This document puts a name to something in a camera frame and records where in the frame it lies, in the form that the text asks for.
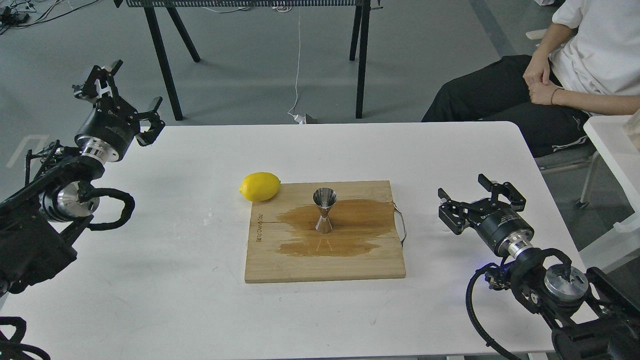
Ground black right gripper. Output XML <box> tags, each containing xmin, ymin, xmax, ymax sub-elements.
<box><xmin>438</xmin><ymin>173</ymin><xmax>534</xmax><ymax>259</ymax></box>

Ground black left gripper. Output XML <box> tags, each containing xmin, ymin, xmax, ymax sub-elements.
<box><xmin>71</xmin><ymin>60</ymin><xmax>165</xmax><ymax>164</ymax></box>

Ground steel jigger measuring cup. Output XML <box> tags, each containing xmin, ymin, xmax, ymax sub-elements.
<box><xmin>312</xmin><ymin>187</ymin><xmax>338</xmax><ymax>234</ymax></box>

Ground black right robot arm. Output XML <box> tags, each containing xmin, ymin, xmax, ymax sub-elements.
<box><xmin>438</xmin><ymin>173</ymin><xmax>640</xmax><ymax>360</ymax></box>

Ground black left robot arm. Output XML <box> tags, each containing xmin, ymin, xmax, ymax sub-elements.
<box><xmin>0</xmin><ymin>60</ymin><xmax>165</xmax><ymax>296</ymax></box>

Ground white side table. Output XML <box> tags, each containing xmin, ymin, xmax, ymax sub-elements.
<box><xmin>579</xmin><ymin>114</ymin><xmax>640</xmax><ymax>271</ymax></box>

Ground yellow lemon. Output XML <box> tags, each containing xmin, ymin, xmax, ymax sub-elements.
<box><xmin>238</xmin><ymin>172</ymin><xmax>281</xmax><ymax>202</ymax></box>

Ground seated person white shirt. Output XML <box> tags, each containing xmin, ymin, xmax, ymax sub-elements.
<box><xmin>422</xmin><ymin>0</ymin><xmax>640</xmax><ymax>158</ymax></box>

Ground wooden cutting board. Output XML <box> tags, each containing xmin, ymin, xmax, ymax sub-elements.
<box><xmin>244</xmin><ymin>180</ymin><xmax>406</xmax><ymax>284</ymax></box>

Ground black metal table frame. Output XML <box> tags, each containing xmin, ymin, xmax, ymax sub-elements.
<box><xmin>114</xmin><ymin>0</ymin><xmax>385</xmax><ymax>122</ymax></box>

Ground black floor cables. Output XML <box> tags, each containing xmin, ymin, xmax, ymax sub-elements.
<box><xmin>0</xmin><ymin>0</ymin><xmax>101</xmax><ymax>36</ymax></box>

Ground white hanging cable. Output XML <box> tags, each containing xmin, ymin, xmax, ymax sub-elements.
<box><xmin>287</xmin><ymin>6</ymin><xmax>318</xmax><ymax>125</ymax></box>

